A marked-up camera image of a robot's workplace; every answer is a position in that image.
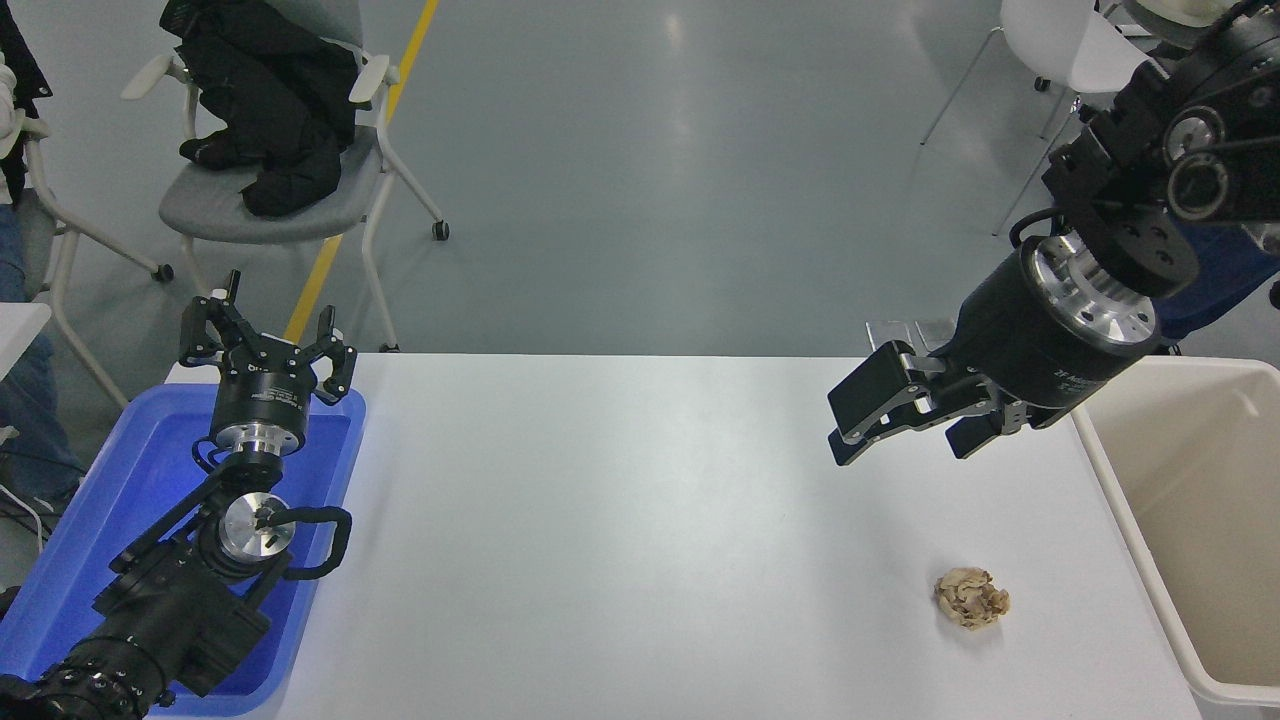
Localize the white shell chair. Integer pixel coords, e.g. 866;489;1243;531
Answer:
920;0;1166;238

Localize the black clothing bundle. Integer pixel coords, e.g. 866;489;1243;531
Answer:
160;0;361;219

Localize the white cable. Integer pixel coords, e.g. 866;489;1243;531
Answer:
0;485;48;553

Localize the blue plastic tray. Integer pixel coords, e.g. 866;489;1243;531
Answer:
0;383;367;719

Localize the grey seat white frame chair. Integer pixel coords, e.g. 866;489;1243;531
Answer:
120;0;451;353

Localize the large pale plastic bin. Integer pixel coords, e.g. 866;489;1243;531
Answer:
1070;357;1280;709

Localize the grey padded chair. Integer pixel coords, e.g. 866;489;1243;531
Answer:
1118;0;1243;51

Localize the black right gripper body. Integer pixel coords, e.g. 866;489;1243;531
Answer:
940;250;1161;428

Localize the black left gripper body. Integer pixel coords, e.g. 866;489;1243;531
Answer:
212;340;319;433

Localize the small white table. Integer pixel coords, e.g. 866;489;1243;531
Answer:
0;303;53;381

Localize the tan paper ball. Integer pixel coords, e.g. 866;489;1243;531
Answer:
934;567;1011;631

